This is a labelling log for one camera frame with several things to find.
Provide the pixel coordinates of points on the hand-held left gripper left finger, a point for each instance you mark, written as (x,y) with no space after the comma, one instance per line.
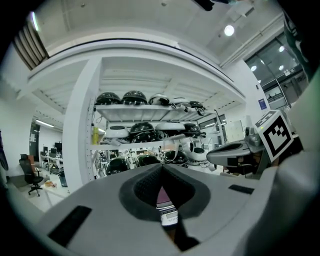
(100,212)

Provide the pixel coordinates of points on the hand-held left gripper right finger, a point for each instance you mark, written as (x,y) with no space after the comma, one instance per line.
(220,200)

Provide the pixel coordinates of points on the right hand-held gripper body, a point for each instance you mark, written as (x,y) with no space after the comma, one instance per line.
(276,137)

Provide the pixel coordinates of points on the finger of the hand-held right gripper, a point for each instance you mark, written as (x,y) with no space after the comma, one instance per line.
(222,155)

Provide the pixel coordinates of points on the dark red rice cooker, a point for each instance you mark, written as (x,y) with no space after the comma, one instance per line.
(165,197)

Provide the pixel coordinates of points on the blue poster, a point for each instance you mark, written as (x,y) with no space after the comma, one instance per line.
(261,104)

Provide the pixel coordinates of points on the white desk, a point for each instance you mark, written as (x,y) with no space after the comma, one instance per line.
(57,193)

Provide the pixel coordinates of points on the food packets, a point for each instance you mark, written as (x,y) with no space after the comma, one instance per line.
(50,184)

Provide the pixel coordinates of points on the yellow bottle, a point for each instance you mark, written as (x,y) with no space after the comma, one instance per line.
(95,136)

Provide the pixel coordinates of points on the row of black monitors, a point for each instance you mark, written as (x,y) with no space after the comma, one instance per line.
(58,147)

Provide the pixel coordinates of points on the black office chair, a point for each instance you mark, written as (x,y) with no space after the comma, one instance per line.
(27,167)

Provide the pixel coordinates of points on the collection of black white helmets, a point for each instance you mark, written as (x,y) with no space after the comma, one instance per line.
(140,130)

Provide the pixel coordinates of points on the white metal shelf rack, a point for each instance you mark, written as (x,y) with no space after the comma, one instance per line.
(77,112)

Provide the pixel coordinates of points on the round ceiling light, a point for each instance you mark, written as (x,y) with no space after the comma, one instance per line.
(229,30)

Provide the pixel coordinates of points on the mezzanine railing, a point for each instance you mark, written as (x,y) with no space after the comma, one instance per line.
(30,47)

